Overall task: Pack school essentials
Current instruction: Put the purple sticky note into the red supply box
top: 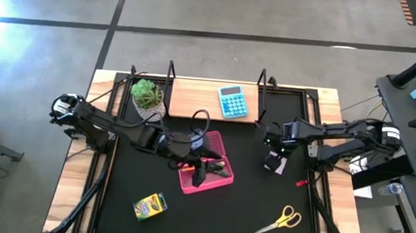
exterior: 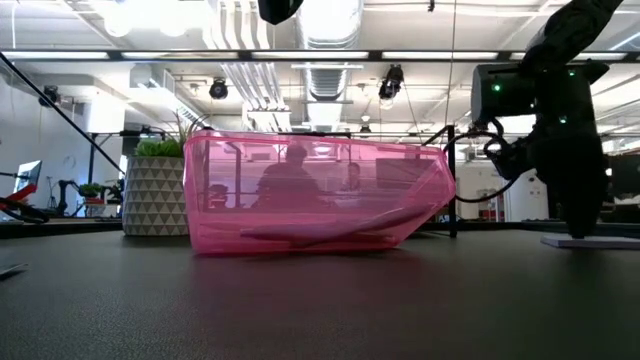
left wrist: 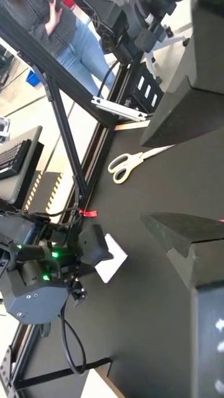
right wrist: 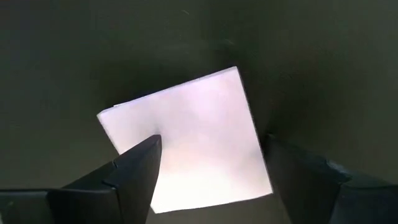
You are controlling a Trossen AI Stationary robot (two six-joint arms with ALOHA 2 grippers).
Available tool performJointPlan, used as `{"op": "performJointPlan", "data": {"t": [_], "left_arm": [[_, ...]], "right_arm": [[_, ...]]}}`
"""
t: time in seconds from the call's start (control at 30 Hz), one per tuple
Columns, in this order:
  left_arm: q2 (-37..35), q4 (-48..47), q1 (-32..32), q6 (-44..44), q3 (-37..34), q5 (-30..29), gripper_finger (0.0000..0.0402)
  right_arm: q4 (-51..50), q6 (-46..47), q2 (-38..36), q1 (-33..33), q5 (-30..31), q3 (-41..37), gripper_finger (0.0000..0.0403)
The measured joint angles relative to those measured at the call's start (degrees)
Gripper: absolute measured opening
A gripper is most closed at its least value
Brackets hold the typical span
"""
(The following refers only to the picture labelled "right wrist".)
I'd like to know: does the pale pink sticky note pad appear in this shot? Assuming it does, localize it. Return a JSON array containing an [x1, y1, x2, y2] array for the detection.
[[96, 65, 274, 215]]

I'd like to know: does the black table mat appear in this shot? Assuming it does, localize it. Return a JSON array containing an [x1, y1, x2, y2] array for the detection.
[[0, 0, 398, 224]]

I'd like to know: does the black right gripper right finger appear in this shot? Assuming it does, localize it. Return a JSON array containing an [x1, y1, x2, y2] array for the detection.
[[263, 134, 398, 224]]

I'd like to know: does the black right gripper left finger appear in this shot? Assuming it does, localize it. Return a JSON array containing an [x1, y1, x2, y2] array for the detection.
[[0, 134, 163, 224]]

